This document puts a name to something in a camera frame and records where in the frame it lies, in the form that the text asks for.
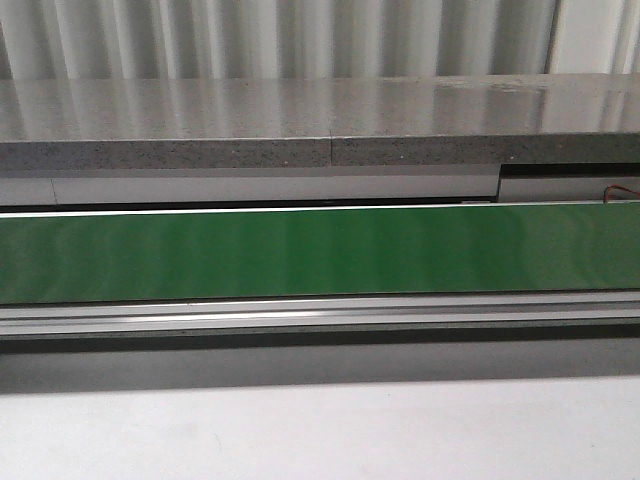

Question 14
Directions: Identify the green conveyor belt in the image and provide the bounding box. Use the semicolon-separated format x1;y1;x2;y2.
1;202;639;305

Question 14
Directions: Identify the white panel under counter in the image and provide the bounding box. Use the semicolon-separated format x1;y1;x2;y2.
1;163;639;207

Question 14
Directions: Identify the white pleated curtain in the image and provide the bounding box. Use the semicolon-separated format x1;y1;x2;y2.
1;1;639;80

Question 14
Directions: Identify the grey stone counter slab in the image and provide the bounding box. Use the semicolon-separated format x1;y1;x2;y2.
1;74;639;172

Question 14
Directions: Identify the aluminium conveyor front rail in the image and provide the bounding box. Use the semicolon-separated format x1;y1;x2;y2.
1;291;639;338

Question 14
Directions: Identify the red cable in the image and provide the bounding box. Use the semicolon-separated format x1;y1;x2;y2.
602;185;640;204

